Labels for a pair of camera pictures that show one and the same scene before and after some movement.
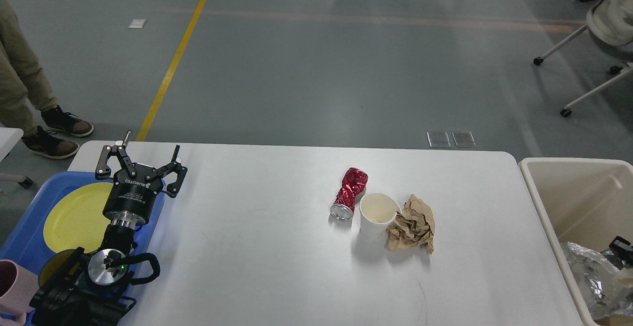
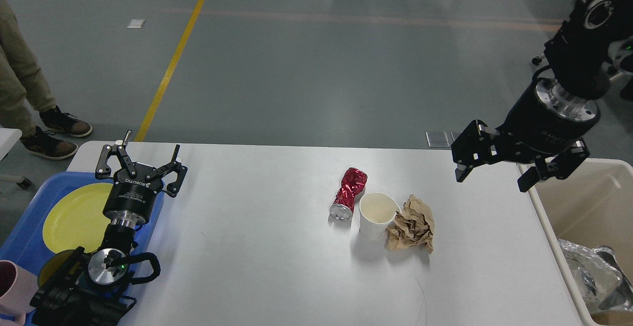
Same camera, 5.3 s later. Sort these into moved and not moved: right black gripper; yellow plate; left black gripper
Moved: right black gripper
Not moved: yellow plate; left black gripper
